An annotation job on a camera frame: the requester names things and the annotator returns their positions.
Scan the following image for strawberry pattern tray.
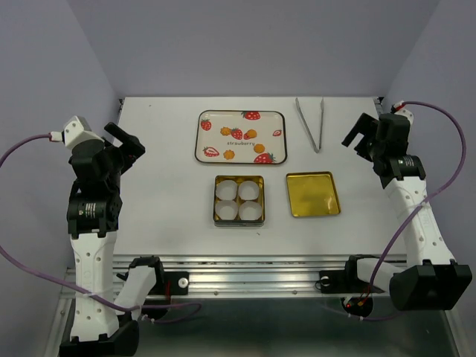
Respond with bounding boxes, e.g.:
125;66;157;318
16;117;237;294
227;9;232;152
195;110;288;165

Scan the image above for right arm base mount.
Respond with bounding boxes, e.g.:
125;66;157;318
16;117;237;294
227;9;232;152
315;270;383;320

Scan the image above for paper cup back left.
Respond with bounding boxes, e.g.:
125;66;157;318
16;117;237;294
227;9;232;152
216;180;238;201

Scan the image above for paper cup front right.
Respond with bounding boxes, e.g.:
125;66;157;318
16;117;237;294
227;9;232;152
239;201;263;221

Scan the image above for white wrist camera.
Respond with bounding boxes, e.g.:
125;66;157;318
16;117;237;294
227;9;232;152
390;100;414;125
49;115;94;150

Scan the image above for paper cup back right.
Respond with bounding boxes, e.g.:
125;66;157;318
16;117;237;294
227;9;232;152
238;180;260;201

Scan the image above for metal tongs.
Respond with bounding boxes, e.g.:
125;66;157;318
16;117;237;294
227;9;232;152
295;97;325;154

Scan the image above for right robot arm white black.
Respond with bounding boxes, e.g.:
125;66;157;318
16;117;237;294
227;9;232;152
342;113;472;311

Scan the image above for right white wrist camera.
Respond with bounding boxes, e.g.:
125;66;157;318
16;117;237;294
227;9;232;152
390;100;414;125

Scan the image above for aluminium mounting rail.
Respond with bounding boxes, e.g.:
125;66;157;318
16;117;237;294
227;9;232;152
59;254;410;298

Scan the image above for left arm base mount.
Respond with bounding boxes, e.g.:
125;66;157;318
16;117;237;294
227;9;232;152
141;271;190;320

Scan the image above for square cookie tin base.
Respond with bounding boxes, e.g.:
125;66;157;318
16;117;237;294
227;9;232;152
213;175;266;228

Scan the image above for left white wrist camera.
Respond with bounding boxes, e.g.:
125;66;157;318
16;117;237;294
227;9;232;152
49;115;94;150

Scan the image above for paper cup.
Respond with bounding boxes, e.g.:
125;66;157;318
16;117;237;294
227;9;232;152
238;180;260;201
216;180;238;201
239;201;263;221
215;200;238;220

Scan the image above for paper cup front left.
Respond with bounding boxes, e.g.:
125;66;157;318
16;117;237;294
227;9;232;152
215;200;238;220

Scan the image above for gold tin lid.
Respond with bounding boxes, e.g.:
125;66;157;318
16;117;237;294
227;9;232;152
286;172;341;218

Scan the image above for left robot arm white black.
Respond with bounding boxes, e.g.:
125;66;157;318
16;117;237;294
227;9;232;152
59;116;166;356

